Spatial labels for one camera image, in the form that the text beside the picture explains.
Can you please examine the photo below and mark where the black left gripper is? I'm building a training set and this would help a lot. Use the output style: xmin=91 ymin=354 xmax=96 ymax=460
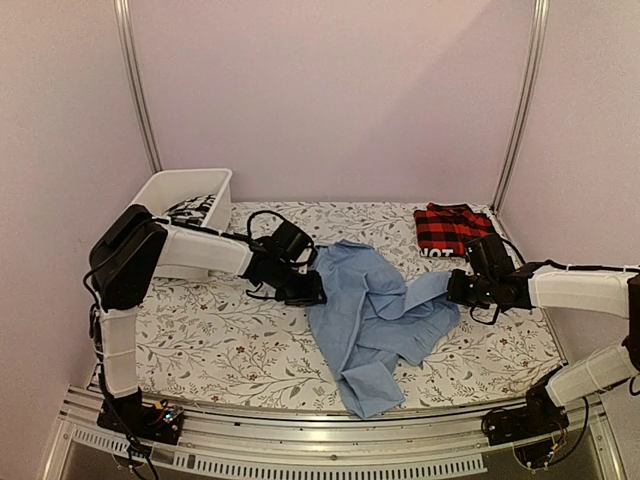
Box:
xmin=270 ymin=261 xmax=327 ymax=306

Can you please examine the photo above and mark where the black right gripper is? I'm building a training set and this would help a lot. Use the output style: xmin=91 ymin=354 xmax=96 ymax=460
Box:
xmin=447 ymin=269 xmax=496 ymax=310

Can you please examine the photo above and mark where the light blue long sleeve shirt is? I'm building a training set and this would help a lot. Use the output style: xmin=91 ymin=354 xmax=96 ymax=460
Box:
xmin=306 ymin=241 xmax=460 ymax=419

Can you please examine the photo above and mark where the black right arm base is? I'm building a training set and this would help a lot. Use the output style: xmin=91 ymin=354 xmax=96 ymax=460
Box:
xmin=481 ymin=385 xmax=569 ymax=446

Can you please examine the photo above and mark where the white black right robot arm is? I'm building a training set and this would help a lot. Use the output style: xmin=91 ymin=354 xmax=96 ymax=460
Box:
xmin=447 ymin=261 xmax=639 ymax=436

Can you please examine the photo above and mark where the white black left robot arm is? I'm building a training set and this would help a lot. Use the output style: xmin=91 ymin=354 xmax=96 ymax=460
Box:
xmin=83 ymin=204 xmax=327 ymax=434

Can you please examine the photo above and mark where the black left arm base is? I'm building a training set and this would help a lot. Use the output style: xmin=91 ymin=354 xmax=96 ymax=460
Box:
xmin=97 ymin=392 xmax=184 ymax=445

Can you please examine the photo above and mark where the red black plaid folded shirt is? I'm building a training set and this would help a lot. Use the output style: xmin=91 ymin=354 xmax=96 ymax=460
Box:
xmin=413 ymin=203 xmax=496 ymax=258

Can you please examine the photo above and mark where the floral patterned table cloth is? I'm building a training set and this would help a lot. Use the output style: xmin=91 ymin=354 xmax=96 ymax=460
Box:
xmin=136 ymin=202 xmax=564 ymax=412

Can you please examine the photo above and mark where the black white plaid shirt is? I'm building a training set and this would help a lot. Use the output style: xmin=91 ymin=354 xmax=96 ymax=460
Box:
xmin=164 ymin=194 xmax=217 ymax=226

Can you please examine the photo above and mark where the white plastic bin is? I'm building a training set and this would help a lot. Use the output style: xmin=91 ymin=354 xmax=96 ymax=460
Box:
xmin=133 ymin=168 xmax=234 ymax=277

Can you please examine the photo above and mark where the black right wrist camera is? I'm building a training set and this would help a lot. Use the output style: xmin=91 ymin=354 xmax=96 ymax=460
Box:
xmin=465 ymin=234 xmax=515 ymax=280

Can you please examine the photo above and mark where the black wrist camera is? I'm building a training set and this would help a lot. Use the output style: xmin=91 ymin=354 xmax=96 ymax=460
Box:
xmin=270 ymin=221 xmax=312 ymax=262
xmin=465 ymin=234 xmax=515 ymax=280

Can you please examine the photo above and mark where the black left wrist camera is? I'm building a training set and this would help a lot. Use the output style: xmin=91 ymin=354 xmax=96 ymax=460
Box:
xmin=270 ymin=221 xmax=312 ymax=262

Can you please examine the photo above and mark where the aluminium front rail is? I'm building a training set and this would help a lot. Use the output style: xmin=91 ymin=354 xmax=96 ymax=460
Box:
xmin=43 ymin=387 xmax=631 ymax=479

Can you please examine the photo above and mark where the right aluminium frame post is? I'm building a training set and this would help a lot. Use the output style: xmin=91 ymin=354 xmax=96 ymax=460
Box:
xmin=491 ymin=0 xmax=550 ymax=216

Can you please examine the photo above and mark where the aluminium frame post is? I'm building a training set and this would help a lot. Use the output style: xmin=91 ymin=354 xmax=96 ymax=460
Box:
xmin=113 ymin=0 xmax=163 ymax=174
xmin=491 ymin=0 xmax=550 ymax=216

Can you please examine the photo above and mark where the left aluminium frame post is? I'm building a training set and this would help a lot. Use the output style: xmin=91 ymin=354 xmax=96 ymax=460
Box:
xmin=113 ymin=0 xmax=163 ymax=174

